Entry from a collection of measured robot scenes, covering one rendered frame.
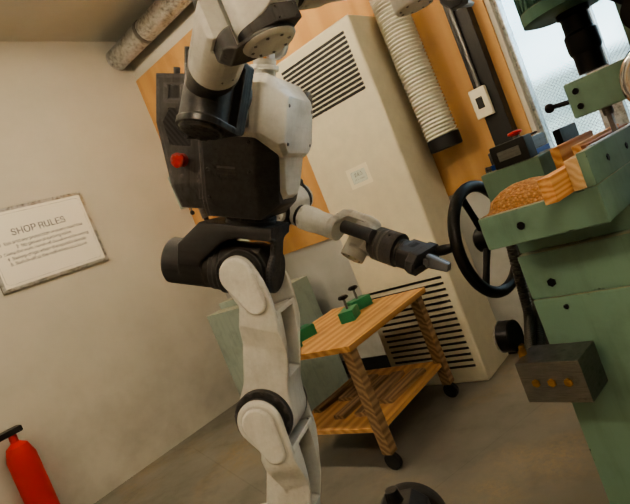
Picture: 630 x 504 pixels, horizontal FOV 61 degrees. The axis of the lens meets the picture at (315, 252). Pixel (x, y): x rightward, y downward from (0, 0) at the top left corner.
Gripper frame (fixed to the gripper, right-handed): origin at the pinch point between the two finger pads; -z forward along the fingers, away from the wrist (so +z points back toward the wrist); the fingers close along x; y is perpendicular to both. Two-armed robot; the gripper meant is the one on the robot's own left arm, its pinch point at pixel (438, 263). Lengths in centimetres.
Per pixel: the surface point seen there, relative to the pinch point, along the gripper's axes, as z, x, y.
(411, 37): 87, -115, 41
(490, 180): -8.1, -4.4, 21.3
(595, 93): -24.6, -8.0, 40.9
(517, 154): -13.2, -4.3, 28.0
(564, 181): -30.9, 20.5, 32.0
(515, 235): -24.2, 18.6, 20.5
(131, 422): 194, -2, -173
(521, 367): -29.4, 18.7, -4.7
